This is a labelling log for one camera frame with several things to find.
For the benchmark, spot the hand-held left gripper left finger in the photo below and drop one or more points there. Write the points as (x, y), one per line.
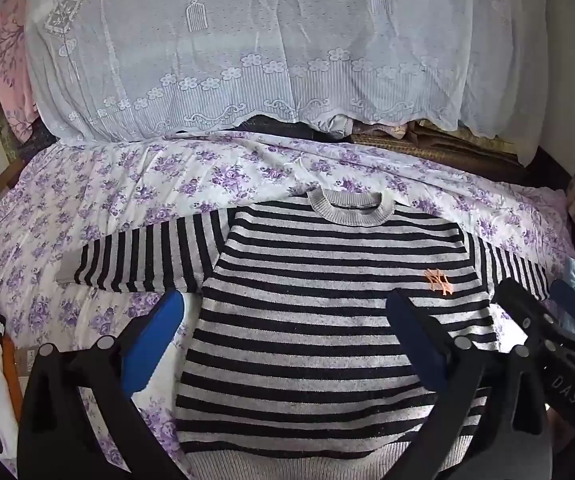
(150, 345)

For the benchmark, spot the folded orange garment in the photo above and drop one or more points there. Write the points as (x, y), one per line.
(11, 375)

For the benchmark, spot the pink floral cloth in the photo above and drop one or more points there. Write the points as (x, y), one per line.
(10, 60)

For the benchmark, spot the white lace cover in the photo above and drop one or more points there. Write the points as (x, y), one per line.
(267, 35)

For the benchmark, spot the brown wooden board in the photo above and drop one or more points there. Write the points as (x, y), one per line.
(7, 177)

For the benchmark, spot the dark patterned cloth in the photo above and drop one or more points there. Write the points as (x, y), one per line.
(40, 137)

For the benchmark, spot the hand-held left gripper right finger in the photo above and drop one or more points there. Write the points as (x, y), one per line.
(417, 345)

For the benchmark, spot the stack of folded brown blankets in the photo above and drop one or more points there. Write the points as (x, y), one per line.
(442, 145)

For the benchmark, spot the brown label card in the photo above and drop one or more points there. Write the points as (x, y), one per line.
(22, 362)

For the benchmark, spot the purple floral bed sheet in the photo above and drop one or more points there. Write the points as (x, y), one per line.
(117, 185)

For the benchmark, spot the black and grey striped sweater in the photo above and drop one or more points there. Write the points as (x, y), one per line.
(307, 310)

